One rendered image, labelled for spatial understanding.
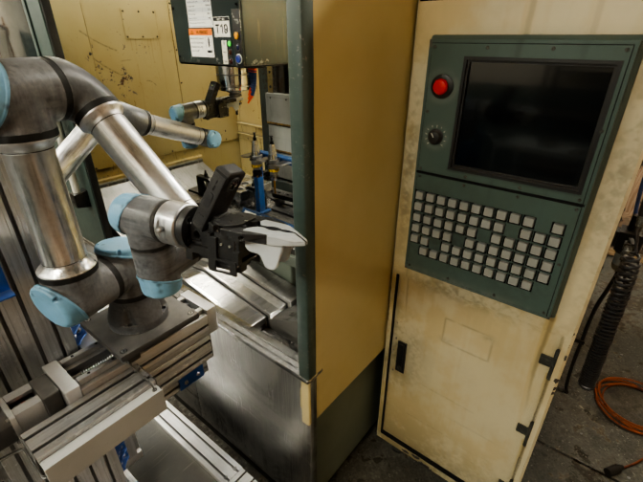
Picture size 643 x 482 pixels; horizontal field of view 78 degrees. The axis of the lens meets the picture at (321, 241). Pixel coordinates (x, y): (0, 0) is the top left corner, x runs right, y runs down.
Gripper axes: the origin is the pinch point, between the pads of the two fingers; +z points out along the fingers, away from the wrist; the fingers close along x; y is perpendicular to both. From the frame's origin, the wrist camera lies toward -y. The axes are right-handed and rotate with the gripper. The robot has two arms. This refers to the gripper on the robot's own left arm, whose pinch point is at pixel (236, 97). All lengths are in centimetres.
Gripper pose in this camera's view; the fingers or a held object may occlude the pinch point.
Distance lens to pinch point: 210.8
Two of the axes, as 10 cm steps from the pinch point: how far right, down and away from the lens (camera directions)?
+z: 6.7, -3.9, 6.3
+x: 7.4, 3.1, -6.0
